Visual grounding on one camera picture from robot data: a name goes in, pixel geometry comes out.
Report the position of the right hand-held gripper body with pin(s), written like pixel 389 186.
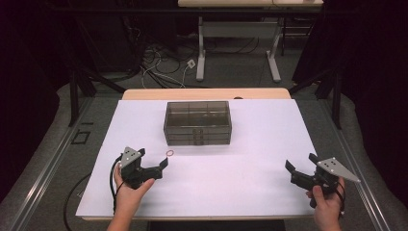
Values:
pixel 333 166

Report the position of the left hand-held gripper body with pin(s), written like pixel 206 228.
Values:
pixel 130 159

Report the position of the transparent grey drawer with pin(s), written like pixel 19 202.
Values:
pixel 179 130
pixel 179 143
pixel 179 137

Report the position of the transparent grey drawer box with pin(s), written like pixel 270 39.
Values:
pixel 197 115

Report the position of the person's right hand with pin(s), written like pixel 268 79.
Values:
pixel 328 207

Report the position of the person's left hand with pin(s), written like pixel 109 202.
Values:
pixel 128 200

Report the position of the white paper sheet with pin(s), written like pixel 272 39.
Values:
pixel 250 179

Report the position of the black metal stand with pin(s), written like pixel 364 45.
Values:
pixel 73 96
pixel 336 102

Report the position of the dark curtain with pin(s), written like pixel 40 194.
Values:
pixel 378 80
pixel 22 96

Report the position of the white power plug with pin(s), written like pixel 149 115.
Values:
pixel 191 63

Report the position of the white-legged desk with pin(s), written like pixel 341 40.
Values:
pixel 200 48

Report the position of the aluminium rail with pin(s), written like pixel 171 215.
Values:
pixel 356 173
pixel 48 166

